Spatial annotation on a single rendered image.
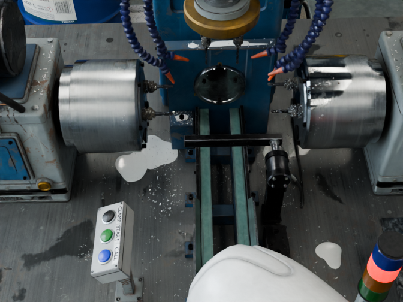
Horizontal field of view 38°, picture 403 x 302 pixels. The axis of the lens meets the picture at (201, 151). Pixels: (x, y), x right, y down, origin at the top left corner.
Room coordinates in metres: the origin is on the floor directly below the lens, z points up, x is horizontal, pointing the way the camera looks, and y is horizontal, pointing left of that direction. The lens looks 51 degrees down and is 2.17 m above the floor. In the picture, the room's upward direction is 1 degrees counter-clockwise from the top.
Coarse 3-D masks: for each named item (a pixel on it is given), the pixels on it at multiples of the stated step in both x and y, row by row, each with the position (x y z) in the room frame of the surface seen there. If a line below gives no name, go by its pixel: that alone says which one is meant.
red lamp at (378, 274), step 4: (372, 260) 0.54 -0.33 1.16; (368, 264) 0.55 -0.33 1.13; (372, 264) 0.54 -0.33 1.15; (368, 268) 0.55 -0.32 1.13; (372, 268) 0.54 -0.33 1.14; (376, 268) 0.53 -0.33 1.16; (400, 268) 0.53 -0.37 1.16; (368, 272) 0.54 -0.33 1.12; (372, 272) 0.53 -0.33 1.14; (376, 272) 0.53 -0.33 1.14; (380, 272) 0.52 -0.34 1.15; (384, 272) 0.52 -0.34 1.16; (388, 272) 0.52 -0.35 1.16; (392, 272) 0.52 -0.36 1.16; (396, 272) 0.52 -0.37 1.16; (372, 276) 0.53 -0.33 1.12; (376, 276) 0.53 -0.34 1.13; (380, 276) 0.52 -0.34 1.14; (384, 276) 0.52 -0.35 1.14; (388, 276) 0.52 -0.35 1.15; (392, 276) 0.52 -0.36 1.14; (396, 276) 0.53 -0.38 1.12; (380, 280) 0.52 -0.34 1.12; (384, 280) 0.52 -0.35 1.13; (388, 280) 0.52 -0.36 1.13; (392, 280) 0.52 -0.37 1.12
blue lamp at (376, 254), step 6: (372, 252) 0.56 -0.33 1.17; (378, 252) 0.54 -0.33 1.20; (372, 258) 0.55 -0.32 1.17; (378, 258) 0.53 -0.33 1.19; (384, 258) 0.53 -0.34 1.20; (378, 264) 0.53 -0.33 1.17; (384, 264) 0.52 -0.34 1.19; (390, 264) 0.52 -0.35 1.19; (396, 264) 0.52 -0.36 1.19; (402, 264) 0.53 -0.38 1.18; (384, 270) 0.52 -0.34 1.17; (390, 270) 0.52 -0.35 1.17; (396, 270) 0.52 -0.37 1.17
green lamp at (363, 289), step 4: (360, 280) 0.56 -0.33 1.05; (360, 284) 0.55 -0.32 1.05; (364, 284) 0.54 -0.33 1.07; (360, 288) 0.54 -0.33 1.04; (364, 288) 0.53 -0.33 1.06; (360, 292) 0.54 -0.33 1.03; (364, 292) 0.53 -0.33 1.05; (368, 292) 0.53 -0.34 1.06; (372, 292) 0.52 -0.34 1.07; (376, 292) 0.52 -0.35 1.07; (384, 292) 0.52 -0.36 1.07; (364, 296) 0.53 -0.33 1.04; (368, 296) 0.52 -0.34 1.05; (372, 296) 0.52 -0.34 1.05; (376, 296) 0.52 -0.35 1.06; (380, 296) 0.52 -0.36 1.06; (384, 296) 0.52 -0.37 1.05; (372, 300) 0.52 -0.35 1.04; (376, 300) 0.52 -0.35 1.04; (380, 300) 0.52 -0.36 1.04
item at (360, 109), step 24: (312, 72) 1.07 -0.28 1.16; (336, 72) 1.07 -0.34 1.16; (360, 72) 1.07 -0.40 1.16; (312, 96) 1.01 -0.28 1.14; (336, 96) 1.01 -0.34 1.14; (360, 96) 1.01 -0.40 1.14; (384, 96) 1.02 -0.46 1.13; (312, 120) 0.97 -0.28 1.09; (336, 120) 0.97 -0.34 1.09; (360, 120) 0.97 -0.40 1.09; (312, 144) 0.97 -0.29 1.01; (336, 144) 0.97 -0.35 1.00; (360, 144) 0.97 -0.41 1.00
